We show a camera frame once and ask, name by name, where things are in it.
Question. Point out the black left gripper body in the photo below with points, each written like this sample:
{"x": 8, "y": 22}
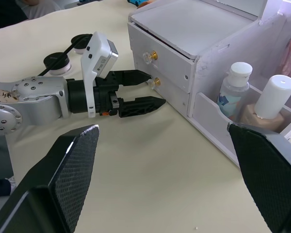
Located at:
{"x": 103, "y": 95}

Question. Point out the beige bottle with white cap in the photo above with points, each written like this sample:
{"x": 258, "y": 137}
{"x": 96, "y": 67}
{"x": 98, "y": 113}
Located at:
{"x": 274, "y": 97}

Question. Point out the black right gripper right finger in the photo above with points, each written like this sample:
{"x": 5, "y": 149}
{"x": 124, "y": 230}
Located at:
{"x": 269, "y": 170}

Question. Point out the clear bottle with white cap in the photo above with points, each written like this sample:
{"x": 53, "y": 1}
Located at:
{"x": 234, "y": 89}

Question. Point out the handwritten paper label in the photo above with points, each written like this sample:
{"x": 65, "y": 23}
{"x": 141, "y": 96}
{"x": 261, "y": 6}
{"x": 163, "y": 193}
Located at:
{"x": 2, "y": 95}

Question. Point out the blue object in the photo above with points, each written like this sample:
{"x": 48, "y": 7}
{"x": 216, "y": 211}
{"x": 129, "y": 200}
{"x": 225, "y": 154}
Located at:
{"x": 135, "y": 2}

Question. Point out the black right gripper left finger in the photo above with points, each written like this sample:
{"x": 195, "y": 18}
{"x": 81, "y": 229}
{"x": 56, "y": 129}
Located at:
{"x": 63, "y": 174}

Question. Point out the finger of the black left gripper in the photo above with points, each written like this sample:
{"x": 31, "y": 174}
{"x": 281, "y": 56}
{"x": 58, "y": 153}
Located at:
{"x": 140, "y": 105}
{"x": 133, "y": 77}

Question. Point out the white cosmetics organizer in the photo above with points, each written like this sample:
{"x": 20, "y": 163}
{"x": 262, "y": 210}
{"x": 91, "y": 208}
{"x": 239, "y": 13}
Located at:
{"x": 196, "y": 29}

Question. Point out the person in dark clothing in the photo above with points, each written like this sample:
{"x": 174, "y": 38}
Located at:
{"x": 19, "y": 9}

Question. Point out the white drawer with gold knob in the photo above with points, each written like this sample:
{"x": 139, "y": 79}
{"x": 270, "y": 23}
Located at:
{"x": 169, "y": 60}
{"x": 169, "y": 94}

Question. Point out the black-lid round compact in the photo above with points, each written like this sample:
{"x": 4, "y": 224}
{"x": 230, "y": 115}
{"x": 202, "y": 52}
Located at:
{"x": 57, "y": 61}
{"x": 80, "y": 42}

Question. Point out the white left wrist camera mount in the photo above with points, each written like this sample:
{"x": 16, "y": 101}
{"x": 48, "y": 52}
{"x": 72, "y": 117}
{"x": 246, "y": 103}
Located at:
{"x": 97, "y": 51}

